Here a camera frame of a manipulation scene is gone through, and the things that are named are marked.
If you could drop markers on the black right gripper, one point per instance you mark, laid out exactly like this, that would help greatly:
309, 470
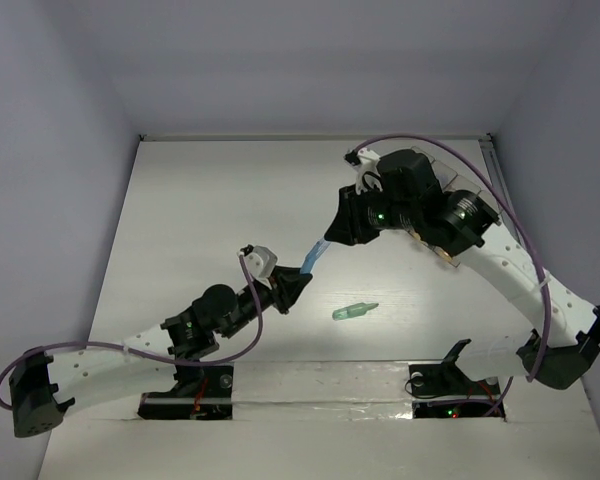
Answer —
349, 223

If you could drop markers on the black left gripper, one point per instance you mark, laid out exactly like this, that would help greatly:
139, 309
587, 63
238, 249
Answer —
285, 286

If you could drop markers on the blue utility knife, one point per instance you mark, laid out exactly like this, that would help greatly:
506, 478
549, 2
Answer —
314, 255

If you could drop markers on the green utility knife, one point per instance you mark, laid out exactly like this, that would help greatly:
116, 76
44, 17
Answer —
353, 310

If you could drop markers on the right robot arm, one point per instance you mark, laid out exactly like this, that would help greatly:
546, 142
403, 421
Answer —
411, 191

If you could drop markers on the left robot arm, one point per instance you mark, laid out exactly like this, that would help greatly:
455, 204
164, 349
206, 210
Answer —
49, 383

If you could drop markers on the clear four-compartment organizer tray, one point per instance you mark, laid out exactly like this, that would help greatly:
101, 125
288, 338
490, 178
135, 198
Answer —
457, 212

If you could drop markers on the white front board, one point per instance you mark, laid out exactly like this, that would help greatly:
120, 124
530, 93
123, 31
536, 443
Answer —
333, 420

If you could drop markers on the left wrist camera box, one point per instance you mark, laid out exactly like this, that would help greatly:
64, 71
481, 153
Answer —
259, 260

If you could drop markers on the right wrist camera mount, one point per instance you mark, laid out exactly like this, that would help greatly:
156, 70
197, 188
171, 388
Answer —
364, 162

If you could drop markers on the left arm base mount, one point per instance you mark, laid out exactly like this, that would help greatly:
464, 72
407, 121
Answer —
205, 395

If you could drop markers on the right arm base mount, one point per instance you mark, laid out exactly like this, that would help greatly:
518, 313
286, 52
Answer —
455, 390

